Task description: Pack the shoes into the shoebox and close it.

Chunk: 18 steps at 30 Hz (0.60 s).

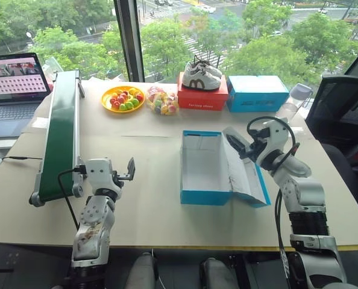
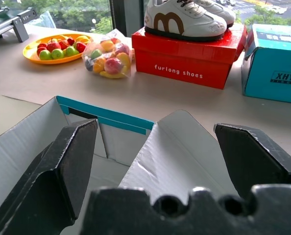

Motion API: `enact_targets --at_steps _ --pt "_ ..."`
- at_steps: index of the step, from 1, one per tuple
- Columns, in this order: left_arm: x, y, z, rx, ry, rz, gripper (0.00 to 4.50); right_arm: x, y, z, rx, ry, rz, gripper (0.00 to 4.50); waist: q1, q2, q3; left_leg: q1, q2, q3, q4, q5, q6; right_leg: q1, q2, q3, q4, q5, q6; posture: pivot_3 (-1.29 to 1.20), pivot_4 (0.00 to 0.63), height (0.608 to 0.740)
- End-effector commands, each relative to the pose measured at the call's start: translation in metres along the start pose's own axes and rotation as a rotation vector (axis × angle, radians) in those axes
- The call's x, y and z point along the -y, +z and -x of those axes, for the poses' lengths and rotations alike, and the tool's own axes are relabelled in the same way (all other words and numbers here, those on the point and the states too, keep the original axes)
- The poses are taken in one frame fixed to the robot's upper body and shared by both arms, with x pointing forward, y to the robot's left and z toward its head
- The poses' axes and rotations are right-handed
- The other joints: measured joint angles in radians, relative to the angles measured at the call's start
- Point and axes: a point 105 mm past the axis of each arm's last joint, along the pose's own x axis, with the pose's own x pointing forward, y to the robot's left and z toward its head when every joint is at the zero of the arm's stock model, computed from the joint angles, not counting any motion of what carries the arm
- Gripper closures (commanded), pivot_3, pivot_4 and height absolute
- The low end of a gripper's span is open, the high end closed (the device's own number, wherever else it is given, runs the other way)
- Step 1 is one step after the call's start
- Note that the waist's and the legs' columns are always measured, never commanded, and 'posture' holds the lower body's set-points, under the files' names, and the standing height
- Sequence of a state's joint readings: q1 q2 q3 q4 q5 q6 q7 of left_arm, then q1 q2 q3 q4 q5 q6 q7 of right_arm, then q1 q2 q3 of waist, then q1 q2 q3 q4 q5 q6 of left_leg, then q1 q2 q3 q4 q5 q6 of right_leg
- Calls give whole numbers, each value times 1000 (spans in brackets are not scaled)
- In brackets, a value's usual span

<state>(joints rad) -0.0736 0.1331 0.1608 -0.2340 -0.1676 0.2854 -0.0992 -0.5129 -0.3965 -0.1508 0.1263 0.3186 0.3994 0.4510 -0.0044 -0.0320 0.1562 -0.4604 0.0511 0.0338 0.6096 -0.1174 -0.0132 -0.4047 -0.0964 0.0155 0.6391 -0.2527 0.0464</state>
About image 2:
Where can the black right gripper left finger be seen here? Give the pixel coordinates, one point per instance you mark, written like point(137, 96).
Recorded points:
point(50, 186)

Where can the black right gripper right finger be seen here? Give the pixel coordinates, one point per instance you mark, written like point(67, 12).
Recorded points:
point(253, 156)

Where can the teal shoe box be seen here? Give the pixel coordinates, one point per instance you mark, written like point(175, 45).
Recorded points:
point(270, 73)

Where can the white cardboard box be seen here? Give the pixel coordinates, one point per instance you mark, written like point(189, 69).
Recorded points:
point(160, 156)

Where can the red shoe box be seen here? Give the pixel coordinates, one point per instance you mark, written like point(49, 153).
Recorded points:
point(182, 61)

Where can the beige paper table cover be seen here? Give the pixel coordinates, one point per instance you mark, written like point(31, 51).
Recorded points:
point(160, 98)

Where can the yellow toy banana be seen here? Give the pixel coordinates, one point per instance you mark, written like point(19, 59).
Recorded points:
point(112, 75)

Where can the green toy apple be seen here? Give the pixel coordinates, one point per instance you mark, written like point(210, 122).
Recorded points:
point(45, 55)
point(57, 54)
point(72, 51)

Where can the orange oval plastic plate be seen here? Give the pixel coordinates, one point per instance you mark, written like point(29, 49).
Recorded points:
point(30, 52)

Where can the pink toy peach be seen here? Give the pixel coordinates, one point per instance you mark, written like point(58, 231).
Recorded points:
point(113, 65)

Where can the small green toy fruit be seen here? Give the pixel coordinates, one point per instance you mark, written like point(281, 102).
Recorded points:
point(96, 54)

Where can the large red toy apple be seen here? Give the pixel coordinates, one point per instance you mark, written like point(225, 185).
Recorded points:
point(53, 46)

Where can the clear plastic bag of fruit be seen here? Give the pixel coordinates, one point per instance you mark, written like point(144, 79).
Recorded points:
point(111, 56)

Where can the white sneaker with black laces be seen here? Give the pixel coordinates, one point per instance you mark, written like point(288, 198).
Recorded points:
point(221, 11)

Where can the white sneaker with brown logo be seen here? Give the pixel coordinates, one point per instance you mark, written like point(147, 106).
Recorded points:
point(184, 22)

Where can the pale blue plastic bag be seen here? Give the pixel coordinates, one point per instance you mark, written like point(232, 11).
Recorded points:
point(43, 19)

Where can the dark window frame pillar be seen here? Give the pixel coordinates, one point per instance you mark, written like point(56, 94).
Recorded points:
point(122, 17)

